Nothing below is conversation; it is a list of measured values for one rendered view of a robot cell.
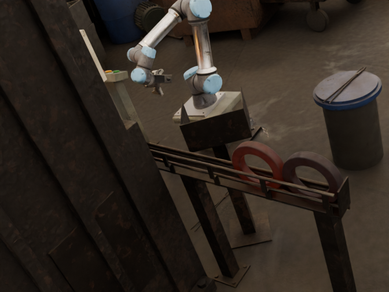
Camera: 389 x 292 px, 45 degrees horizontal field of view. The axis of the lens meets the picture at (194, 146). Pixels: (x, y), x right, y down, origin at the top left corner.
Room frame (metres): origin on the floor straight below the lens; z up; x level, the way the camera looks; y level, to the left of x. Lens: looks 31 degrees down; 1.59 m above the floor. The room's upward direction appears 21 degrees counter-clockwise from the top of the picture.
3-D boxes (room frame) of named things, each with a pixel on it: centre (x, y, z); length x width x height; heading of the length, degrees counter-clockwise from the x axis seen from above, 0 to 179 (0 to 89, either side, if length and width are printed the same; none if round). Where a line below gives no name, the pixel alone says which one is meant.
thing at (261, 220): (1.73, -0.12, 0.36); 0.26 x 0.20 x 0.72; 77
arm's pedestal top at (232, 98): (2.58, -0.16, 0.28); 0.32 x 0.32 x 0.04; 44
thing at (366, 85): (1.97, -0.79, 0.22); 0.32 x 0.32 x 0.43
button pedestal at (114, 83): (2.92, 0.34, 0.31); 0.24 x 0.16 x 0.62; 42
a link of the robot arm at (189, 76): (2.58, -0.15, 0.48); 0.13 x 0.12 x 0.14; 23
